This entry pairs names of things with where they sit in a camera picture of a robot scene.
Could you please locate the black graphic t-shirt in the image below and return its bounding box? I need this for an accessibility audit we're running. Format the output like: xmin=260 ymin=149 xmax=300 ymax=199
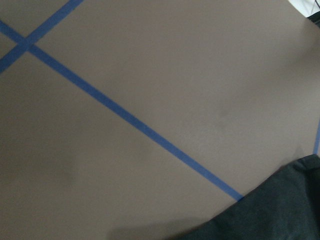
xmin=181 ymin=154 xmax=320 ymax=240

